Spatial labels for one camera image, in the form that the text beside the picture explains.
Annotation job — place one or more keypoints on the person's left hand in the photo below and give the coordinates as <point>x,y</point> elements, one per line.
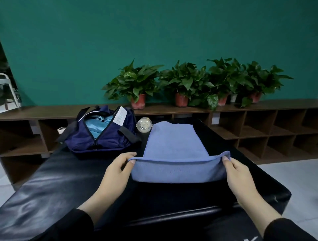
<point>117,176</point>

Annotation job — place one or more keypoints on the green plant in white pot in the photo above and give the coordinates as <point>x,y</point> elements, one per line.
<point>223,79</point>

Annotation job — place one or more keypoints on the light blue vest black trim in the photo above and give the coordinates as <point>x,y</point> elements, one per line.
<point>97,124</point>

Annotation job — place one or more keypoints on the green plant in red pot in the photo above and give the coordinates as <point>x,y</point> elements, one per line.
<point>266,79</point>
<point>184,79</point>
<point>134,82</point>

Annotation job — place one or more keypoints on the purple cloth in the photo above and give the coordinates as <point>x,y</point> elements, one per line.
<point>174,149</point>

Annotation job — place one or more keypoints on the clear bottle silver cap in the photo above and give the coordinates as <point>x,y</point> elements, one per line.
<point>144,124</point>

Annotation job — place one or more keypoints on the person's right forearm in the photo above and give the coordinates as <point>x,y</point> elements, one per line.
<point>278,221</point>

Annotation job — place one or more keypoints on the black leather bench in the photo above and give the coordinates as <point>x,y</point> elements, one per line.
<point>44,193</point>

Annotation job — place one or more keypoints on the small white-lidded jar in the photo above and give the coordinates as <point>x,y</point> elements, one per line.
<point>61,130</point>

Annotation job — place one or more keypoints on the person's left forearm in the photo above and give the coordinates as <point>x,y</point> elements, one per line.
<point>74,221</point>

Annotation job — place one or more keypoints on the person's right hand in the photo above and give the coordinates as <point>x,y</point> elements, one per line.
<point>241,178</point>

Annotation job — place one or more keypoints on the navy blue bag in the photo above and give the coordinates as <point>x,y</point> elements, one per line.
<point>84,139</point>

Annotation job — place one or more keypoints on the wooden shelf cabinet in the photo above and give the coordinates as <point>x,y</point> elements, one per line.
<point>278,131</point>

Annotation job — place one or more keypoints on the white wheeled cart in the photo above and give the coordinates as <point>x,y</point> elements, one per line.
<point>10,92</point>

